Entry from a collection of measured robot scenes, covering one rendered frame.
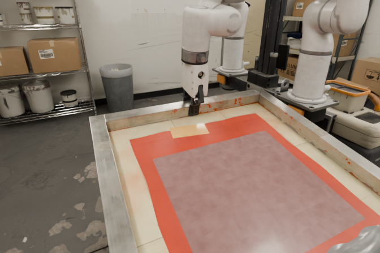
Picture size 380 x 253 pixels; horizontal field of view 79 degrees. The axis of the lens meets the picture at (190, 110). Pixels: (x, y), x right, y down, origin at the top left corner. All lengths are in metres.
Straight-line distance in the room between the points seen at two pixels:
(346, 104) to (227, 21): 0.99
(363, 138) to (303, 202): 0.90
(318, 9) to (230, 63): 0.49
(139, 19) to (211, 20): 3.23
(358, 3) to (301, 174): 0.45
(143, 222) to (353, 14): 0.70
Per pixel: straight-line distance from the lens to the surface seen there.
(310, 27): 0.84
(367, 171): 0.66
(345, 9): 0.76
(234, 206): 0.50
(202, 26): 0.60
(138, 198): 0.50
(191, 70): 0.63
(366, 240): 0.57
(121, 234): 0.42
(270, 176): 0.58
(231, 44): 1.14
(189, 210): 0.48
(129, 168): 0.55
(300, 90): 0.86
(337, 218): 0.57
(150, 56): 3.90
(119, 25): 3.75
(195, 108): 0.69
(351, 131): 1.44
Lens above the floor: 1.43
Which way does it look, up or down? 24 degrees down
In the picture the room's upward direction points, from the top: straight up
